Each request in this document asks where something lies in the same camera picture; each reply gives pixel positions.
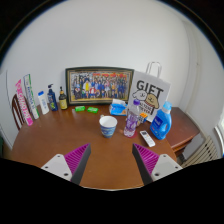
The white printed paper bag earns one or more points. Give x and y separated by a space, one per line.
151 91

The white remote control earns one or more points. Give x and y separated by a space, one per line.
147 138

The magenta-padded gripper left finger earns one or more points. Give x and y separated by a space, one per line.
59 166

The dark-framed group photo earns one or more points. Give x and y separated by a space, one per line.
100 86

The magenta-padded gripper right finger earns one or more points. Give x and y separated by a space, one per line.
165 166

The long pink box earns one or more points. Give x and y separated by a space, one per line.
24 103

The white radiator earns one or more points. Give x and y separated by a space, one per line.
200 151

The blue patterned paper cup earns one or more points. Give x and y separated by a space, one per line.
108 128

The yellow-labelled dark pump bottle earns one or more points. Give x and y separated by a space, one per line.
63 101

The blue tissue pack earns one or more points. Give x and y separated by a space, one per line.
117 108

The white door panel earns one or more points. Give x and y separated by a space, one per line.
4 116

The clear purple-capped water bottle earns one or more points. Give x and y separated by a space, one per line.
131 121

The blue detergent bottle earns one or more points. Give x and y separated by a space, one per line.
160 125

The small puzzle cube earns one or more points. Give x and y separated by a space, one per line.
143 118

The white bottle with blue cap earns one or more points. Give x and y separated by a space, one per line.
43 105

